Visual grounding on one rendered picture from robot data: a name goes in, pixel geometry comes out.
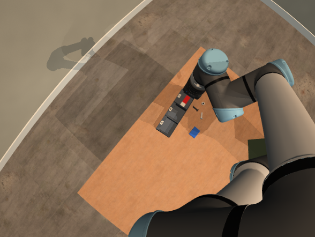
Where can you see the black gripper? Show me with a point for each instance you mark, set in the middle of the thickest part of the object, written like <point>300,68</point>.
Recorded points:
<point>193,89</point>

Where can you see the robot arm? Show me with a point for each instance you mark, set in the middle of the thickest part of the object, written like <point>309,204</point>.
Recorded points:
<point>268,196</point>

